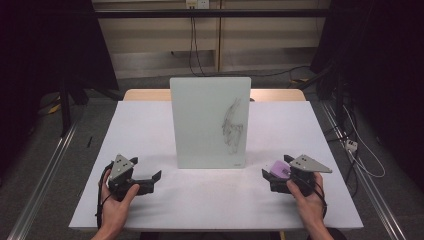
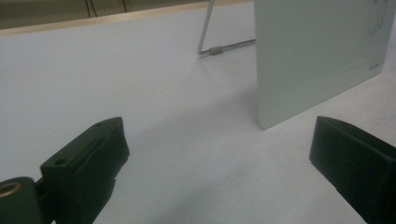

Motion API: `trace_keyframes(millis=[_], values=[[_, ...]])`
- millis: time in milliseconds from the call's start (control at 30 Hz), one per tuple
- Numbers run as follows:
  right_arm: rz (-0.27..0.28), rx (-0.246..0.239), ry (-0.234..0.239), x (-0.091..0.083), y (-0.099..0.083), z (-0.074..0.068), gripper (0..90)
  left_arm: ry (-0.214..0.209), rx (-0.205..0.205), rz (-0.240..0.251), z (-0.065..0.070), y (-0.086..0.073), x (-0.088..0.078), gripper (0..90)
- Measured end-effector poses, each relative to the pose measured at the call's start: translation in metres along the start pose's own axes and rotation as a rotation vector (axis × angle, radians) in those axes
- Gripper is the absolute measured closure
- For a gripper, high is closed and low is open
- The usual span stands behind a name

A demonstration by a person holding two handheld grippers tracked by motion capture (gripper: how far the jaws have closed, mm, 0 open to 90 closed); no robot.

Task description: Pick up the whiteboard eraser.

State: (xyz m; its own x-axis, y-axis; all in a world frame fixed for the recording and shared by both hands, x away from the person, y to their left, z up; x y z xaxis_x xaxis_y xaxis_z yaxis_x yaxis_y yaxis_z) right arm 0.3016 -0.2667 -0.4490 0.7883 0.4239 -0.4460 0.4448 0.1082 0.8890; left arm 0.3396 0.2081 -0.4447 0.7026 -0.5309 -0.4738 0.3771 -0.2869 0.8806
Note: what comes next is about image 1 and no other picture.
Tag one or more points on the person's right hand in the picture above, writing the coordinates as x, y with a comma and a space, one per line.
310, 206

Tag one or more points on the metal floor rail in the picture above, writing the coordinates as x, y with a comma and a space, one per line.
366, 186
43, 180

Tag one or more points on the white wall socket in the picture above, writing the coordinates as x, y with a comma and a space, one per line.
202, 4

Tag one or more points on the person's dark clothing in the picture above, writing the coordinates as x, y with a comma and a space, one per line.
337, 234

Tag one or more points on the white table cover sheet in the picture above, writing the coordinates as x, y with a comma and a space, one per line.
213, 200

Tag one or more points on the person's left hand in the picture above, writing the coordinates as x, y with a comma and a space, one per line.
115, 211

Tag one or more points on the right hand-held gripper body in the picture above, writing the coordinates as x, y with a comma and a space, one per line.
305, 166

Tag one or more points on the black pen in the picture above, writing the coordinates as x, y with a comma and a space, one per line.
89, 141

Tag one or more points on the black curtain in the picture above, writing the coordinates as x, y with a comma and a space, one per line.
40, 50
383, 66

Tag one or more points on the white power adapter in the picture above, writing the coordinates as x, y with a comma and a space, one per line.
351, 145

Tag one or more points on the black metal stand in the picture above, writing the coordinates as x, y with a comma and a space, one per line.
340, 100
65, 106

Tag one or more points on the purple whiteboard eraser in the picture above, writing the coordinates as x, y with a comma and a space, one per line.
278, 168

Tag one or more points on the black horizontal metal bar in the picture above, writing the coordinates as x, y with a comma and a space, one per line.
150, 13

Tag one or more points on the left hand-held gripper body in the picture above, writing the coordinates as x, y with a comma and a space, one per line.
120, 168

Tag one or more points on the vertical wooden wall strip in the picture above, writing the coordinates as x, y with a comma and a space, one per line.
218, 40

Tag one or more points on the standing glass whiteboard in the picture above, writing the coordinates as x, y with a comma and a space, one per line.
200, 126

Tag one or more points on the yellow floor tape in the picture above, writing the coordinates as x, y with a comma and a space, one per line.
54, 109
300, 80

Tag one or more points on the wooden table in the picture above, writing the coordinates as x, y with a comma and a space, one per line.
146, 95

